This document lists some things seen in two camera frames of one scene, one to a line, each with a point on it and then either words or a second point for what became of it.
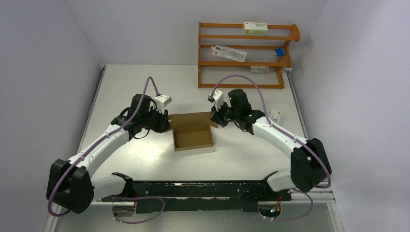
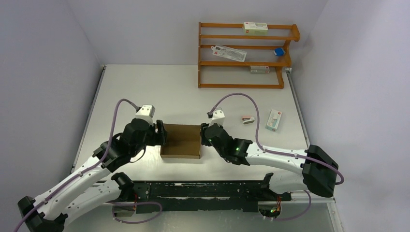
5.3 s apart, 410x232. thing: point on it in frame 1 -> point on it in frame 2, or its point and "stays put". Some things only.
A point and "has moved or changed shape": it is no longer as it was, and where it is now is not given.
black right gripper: (216, 117) -> (204, 140)
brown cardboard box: (192, 131) has moved or changed shape
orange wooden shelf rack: (233, 56) stays put
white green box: (275, 116) stays put
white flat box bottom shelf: (259, 69) stays put
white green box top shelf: (254, 28) stays put
